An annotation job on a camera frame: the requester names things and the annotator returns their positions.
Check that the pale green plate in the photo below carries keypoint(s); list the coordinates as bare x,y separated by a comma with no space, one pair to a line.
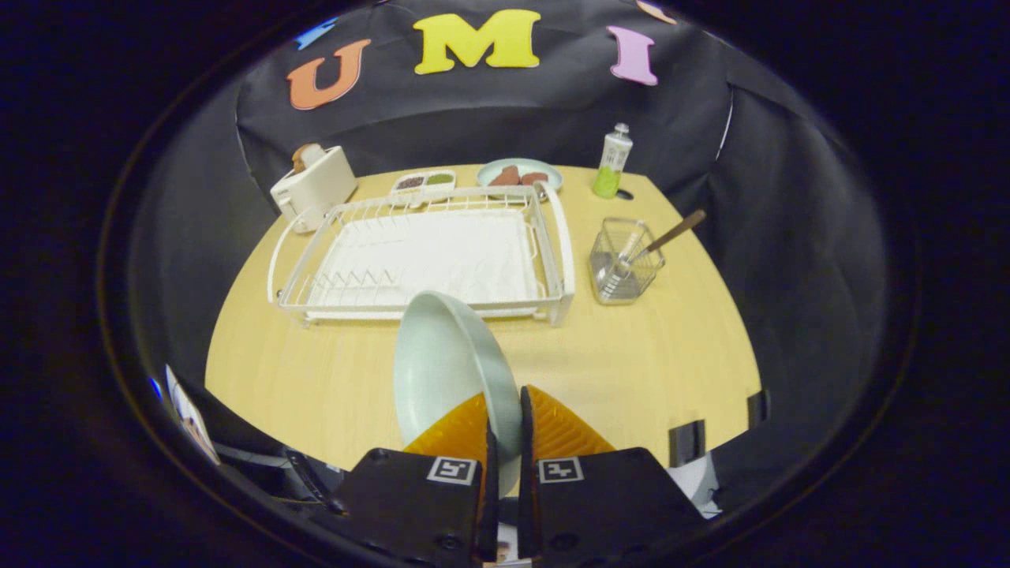
450,371

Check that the brown bread slice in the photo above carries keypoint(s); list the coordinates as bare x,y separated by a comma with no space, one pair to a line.
306,156

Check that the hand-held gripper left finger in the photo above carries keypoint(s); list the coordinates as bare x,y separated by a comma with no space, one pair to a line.
490,505

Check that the brown meat patty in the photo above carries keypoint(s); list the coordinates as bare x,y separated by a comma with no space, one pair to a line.
533,178
505,175

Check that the round pale green dish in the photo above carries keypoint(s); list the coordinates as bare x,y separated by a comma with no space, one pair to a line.
555,178

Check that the black table clamp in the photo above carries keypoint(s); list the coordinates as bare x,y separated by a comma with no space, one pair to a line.
686,443
757,409

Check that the green tea bottle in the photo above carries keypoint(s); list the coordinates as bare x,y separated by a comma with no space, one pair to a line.
614,162

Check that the white toaster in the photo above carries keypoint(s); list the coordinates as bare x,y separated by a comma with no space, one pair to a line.
316,185

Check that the clear mesh cutlery basket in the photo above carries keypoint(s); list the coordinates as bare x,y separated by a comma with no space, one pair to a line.
623,280

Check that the white divided condiment tray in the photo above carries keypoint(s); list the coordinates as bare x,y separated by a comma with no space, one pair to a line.
422,181

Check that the black backdrop cloth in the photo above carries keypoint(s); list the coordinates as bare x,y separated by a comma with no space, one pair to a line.
489,118

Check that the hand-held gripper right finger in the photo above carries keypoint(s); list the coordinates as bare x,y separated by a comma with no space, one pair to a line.
527,505

